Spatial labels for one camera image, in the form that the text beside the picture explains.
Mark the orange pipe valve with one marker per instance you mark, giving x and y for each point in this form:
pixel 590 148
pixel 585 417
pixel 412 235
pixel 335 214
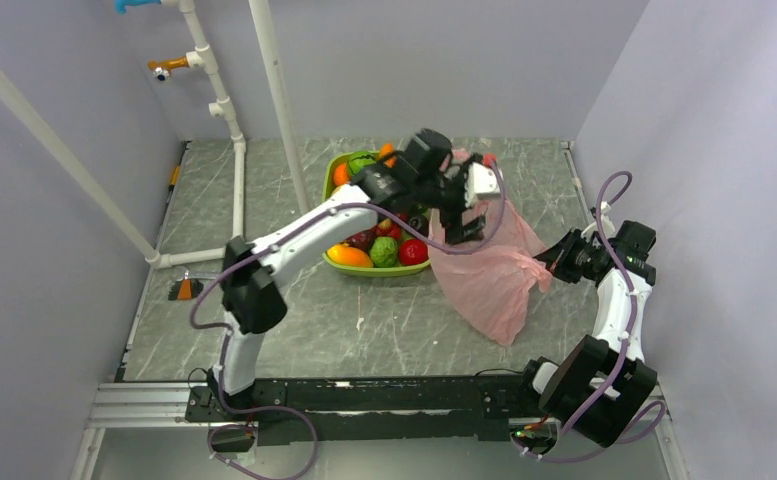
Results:
pixel 162 70

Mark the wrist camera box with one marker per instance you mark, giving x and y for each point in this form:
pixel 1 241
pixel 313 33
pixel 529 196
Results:
pixel 603 222
pixel 481 182

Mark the dark purple plum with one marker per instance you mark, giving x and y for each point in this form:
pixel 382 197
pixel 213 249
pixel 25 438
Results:
pixel 362 240

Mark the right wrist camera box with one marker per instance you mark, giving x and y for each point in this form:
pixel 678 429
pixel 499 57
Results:
pixel 603 222

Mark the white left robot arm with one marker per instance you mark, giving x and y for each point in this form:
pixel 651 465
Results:
pixel 426 173

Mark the orange papaya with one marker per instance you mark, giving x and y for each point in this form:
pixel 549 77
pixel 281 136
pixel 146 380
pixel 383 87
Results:
pixel 386 154

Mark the yellow orange mango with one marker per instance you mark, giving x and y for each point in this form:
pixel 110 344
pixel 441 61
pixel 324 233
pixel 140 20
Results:
pixel 345 255

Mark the orange handled tool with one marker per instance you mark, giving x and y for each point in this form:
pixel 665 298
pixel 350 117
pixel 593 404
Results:
pixel 190 285

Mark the orange tangerine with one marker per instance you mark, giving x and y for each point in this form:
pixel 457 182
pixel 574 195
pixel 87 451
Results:
pixel 340 175

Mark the light green sugar apple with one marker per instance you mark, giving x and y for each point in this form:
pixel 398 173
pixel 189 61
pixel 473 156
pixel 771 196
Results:
pixel 384 252

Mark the green plastic fruit tray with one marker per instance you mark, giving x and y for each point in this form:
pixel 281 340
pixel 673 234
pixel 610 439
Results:
pixel 384 229

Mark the pink plastic bag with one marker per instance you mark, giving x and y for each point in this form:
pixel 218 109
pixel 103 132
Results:
pixel 488 281

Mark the blue pipe fitting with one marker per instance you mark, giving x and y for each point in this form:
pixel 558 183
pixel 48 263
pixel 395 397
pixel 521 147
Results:
pixel 122 6

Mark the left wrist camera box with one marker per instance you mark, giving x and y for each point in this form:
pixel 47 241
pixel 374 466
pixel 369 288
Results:
pixel 481 182

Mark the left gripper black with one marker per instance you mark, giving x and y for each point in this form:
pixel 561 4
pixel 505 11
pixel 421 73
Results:
pixel 455 230

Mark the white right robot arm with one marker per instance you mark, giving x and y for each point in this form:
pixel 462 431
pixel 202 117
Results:
pixel 600 386

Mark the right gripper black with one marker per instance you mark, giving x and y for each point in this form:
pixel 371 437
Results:
pixel 557 258

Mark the small red apple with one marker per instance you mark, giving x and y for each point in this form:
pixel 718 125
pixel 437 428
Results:
pixel 412 252

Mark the white pvc pipe frame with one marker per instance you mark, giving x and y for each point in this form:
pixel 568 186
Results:
pixel 202 57

